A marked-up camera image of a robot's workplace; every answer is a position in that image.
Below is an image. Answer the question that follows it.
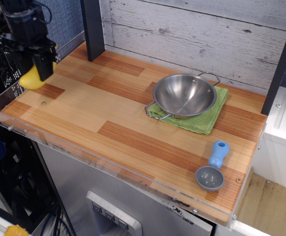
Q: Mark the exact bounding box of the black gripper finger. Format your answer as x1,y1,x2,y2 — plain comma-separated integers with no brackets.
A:
33,46,59,82

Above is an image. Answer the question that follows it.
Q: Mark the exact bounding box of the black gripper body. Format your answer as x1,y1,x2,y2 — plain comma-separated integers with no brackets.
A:
0,0,57,53

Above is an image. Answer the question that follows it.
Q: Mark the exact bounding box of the yellow toy banana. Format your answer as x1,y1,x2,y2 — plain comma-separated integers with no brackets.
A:
17,43,58,89

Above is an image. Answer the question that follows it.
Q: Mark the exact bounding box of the black perforated crate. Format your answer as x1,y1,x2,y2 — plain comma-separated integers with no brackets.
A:
0,23,30,96

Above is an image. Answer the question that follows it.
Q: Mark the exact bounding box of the silver dispenser panel with buttons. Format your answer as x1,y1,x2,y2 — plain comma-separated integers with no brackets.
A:
86,191,143,236

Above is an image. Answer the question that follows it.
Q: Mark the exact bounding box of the clear acrylic table guard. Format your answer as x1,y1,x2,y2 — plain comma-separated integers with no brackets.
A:
0,44,266,235

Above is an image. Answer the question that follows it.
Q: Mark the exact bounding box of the green folded cloth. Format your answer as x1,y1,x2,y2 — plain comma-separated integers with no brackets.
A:
160,87,229,135

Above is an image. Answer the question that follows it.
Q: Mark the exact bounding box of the blue grey measuring scoop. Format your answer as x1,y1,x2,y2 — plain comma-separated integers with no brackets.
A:
195,141,229,192

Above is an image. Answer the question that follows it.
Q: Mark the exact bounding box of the white ribbed side unit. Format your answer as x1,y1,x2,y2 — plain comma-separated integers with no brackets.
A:
252,87,286,187

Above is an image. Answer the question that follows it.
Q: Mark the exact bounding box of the dark left upright post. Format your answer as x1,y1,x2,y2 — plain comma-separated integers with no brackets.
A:
80,0,105,61

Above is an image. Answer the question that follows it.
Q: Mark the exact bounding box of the dark upright post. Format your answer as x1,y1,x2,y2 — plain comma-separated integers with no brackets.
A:
261,42,286,116
80,0,105,61

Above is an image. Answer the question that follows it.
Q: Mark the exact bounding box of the stainless steel bowl with handles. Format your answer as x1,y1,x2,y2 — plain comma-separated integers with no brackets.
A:
145,72,221,120

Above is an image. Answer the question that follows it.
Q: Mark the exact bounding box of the dark right upright post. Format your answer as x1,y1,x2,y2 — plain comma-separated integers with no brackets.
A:
261,42,286,116

